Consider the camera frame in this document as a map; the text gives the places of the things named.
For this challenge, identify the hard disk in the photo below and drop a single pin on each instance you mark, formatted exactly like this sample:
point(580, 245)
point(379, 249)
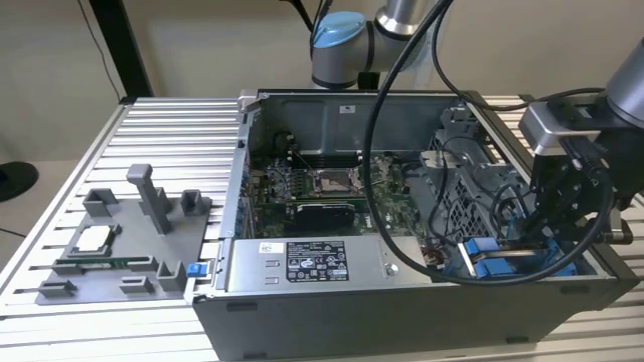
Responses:
point(480, 247)

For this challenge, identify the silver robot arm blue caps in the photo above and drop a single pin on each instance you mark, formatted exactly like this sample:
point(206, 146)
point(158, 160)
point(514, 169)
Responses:
point(338, 56)

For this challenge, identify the grey metal disk bay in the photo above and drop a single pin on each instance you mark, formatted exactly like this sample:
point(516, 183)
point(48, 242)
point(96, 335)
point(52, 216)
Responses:
point(468, 211)

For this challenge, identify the blue empty disk carrier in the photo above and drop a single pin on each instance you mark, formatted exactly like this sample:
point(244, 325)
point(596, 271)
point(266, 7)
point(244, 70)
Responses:
point(488, 269)

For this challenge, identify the green motherboard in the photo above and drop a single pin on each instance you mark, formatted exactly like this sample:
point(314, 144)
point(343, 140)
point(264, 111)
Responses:
point(398, 215)

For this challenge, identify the CPU socket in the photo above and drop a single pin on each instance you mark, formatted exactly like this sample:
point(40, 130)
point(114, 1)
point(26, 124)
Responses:
point(332, 183)

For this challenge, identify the black cooler block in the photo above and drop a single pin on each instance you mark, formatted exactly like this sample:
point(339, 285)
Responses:
point(324, 218)

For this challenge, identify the dark grey PC case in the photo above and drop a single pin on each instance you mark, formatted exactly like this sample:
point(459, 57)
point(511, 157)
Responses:
point(352, 320)

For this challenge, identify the silver power supply unit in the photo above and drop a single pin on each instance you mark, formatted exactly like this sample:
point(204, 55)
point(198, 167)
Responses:
point(251, 271)

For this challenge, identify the blue case latch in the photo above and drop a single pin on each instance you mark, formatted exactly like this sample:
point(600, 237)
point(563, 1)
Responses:
point(196, 270)

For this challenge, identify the grey parts rack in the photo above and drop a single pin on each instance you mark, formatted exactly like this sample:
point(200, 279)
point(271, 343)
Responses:
point(126, 241)

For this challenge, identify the green RAM stick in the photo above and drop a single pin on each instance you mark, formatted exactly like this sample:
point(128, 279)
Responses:
point(100, 261)

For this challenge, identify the silver CPU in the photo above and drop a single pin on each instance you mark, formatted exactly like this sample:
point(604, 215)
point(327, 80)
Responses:
point(92, 239)

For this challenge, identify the black round base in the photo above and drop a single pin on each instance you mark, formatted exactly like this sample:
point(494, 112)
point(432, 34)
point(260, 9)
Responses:
point(18, 181)

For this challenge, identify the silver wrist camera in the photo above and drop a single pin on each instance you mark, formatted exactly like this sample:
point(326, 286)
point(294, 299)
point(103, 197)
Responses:
point(548, 128)

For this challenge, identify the black upright post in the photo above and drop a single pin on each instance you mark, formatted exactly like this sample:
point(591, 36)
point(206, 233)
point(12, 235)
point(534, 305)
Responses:
point(120, 45)

